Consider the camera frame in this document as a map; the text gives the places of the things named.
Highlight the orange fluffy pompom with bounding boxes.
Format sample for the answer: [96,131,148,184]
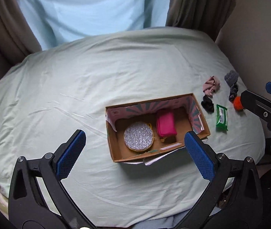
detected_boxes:
[233,96,244,112]

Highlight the black patterned cloth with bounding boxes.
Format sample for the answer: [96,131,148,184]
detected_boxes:
[228,83,239,102]

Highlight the green wet wipes pack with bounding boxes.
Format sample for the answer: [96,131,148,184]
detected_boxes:
[216,104,228,131]

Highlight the small black scrunchie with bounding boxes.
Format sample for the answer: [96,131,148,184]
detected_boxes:
[201,95,215,113]

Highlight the grey knitted cloth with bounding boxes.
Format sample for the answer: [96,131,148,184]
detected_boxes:
[224,70,239,87]

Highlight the pink crumpled cloth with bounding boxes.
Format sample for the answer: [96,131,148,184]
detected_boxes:
[202,76,220,98]

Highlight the pink fabric pouch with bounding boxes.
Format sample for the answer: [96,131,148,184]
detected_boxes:
[156,109,177,138]

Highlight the right brown curtain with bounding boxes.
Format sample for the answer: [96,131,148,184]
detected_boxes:
[165,0,236,41]

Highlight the brown curtain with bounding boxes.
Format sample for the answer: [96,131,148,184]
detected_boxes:
[0,0,42,65]
[165,0,236,41]

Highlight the round silver glitter purse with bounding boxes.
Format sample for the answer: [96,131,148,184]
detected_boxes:
[124,122,154,152]

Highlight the open cardboard box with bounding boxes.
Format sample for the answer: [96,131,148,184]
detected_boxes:
[106,94,211,163]

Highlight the left brown curtain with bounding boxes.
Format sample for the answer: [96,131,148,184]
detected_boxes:
[0,0,42,65]

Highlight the light blue hanging cloth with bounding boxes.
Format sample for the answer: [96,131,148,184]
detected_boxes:
[16,0,170,50]

